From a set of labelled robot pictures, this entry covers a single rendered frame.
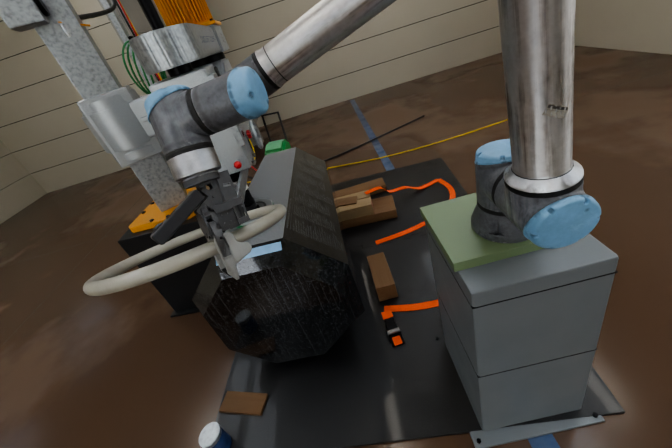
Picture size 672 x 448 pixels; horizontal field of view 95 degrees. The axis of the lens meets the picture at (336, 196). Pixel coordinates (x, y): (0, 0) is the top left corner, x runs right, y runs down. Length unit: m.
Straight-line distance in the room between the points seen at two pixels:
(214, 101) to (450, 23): 6.55
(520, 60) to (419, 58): 6.20
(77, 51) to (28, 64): 6.00
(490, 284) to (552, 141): 0.43
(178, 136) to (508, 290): 0.89
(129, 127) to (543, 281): 2.10
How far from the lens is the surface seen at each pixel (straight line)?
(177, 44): 1.30
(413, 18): 6.76
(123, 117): 2.18
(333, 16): 0.70
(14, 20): 2.21
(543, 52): 0.67
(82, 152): 8.40
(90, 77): 2.25
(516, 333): 1.17
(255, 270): 1.42
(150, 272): 0.67
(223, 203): 0.64
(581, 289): 1.14
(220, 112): 0.61
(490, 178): 0.93
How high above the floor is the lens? 1.59
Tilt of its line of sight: 30 degrees down
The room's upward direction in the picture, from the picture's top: 18 degrees counter-clockwise
